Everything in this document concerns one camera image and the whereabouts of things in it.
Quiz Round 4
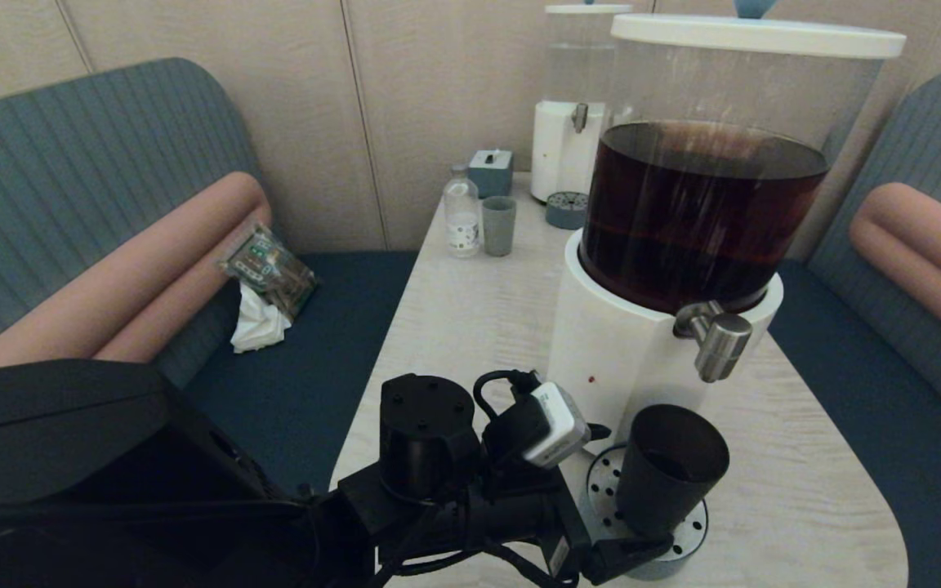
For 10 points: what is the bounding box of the black tapered cup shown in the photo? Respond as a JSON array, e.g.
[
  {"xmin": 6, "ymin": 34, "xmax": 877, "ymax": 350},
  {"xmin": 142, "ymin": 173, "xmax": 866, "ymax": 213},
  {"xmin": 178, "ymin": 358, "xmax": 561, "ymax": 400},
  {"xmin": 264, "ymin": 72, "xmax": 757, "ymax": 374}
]
[{"xmin": 616, "ymin": 404, "xmax": 730, "ymax": 540}]

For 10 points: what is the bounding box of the steel dispenser tap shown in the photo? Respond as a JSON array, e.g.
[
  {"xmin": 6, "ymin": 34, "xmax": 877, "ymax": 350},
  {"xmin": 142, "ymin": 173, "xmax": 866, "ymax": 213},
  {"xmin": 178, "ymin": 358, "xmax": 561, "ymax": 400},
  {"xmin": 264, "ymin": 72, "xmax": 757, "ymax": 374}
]
[{"xmin": 674, "ymin": 301, "xmax": 754, "ymax": 383}]

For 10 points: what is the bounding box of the grey-blue cup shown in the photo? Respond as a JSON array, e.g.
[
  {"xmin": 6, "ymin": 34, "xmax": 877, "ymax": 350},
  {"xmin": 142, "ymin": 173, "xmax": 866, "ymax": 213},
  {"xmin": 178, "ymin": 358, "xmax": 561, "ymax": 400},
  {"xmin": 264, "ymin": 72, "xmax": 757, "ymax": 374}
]
[{"xmin": 482, "ymin": 196, "xmax": 518, "ymax": 257}]

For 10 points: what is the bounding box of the large blue-grey perforated drip tray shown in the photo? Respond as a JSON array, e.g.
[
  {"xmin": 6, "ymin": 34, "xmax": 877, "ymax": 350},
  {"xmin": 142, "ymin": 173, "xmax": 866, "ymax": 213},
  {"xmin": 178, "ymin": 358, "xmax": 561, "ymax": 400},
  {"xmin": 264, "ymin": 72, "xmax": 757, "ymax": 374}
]
[{"xmin": 581, "ymin": 445, "xmax": 710, "ymax": 581}]

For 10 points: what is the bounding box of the large tea dispenser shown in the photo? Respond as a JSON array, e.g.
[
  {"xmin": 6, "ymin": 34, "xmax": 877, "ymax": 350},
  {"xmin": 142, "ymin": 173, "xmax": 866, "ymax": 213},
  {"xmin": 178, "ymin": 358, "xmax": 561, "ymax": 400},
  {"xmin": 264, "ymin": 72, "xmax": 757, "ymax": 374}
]
[{"xmin": 546, "ymin": 0, "xmax": 906, "ymax": 458}]

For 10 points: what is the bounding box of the small blue-grey drip tray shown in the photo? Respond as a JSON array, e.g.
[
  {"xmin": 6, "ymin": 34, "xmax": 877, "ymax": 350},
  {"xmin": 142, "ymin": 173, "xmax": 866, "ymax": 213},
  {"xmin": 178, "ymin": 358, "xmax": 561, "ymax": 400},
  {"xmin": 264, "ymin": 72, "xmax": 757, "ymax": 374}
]
[{"xmin": 546, "ymin": 191, "xmax": 590, "ymax": 230}]

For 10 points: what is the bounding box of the dark blue seat cushion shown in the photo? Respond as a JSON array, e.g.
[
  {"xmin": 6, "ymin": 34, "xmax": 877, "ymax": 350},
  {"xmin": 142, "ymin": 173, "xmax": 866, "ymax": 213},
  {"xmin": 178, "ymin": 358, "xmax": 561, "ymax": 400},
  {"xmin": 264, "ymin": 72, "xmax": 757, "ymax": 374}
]
[
  {"xmin": 181, "ymin": 250, "xmax": 421, "ymax": 495},
  {"xmin": 760, "ymin": 260, "xmax": 941, "ymax": 588}
]

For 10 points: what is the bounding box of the blue-grey napkin box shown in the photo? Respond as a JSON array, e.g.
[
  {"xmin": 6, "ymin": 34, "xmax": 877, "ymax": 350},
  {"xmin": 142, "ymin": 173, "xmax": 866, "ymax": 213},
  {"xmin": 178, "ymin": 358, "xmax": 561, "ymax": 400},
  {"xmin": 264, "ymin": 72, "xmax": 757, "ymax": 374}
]
[{"xmin": 468, "ymin": 149, "xmax": 514, "ymax": 198}]

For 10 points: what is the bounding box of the small clear water dispenser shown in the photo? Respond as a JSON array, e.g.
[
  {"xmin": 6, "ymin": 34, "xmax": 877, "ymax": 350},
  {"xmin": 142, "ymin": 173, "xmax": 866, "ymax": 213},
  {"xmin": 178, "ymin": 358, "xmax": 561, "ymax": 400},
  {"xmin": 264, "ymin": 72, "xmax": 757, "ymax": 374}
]
[{"xmin": 531, "ymin": 0, "xmax": 635, "ymax": 203}]

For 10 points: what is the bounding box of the crumpled white tissue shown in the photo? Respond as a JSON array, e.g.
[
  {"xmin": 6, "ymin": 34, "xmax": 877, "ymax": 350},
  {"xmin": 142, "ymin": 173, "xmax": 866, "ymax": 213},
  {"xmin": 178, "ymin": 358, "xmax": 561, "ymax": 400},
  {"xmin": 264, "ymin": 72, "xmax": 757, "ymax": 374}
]
[{"xmin": 230, "ymin": 282, "xmax": 292, "ymax": 354}]

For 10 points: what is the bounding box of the green patterned snack packet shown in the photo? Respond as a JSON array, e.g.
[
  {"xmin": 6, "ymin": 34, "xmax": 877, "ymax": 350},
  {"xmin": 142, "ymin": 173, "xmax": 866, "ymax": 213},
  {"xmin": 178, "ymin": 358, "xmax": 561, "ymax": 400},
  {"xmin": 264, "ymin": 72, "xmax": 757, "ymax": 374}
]
[{"xmin": 220, "ymin": 223, "xmax": 318, "ymax": 319}]

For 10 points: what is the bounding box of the pink bolster cushion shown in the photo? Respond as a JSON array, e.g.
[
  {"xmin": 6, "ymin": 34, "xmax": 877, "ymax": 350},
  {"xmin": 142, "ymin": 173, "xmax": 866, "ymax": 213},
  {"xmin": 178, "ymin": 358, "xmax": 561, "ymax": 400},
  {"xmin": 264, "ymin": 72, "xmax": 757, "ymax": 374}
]
[
  {"xmin": 848, "ymin": 182, "xmax": 941, "ymax": 364},
  {"xmin": 0, "ymin": 171, "xmax": 274, "ymax": 375}
]

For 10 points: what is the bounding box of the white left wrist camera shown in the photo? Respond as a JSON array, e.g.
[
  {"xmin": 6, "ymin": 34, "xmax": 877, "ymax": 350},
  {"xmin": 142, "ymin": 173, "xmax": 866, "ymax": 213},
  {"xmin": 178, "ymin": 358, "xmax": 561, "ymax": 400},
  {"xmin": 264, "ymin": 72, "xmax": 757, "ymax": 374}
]
[{"xmin": 520, "ymin": 381, "xmax": 592, "ymax": 469}]

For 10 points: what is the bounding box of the black left camera cable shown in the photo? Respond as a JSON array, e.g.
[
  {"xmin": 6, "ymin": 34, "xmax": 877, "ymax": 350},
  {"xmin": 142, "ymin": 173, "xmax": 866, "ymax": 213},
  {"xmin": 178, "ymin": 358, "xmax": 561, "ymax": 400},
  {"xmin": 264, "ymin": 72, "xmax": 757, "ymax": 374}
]
[{"xmin": 473, "ymin": 369, "xmax": 542, "ymax": 425}]

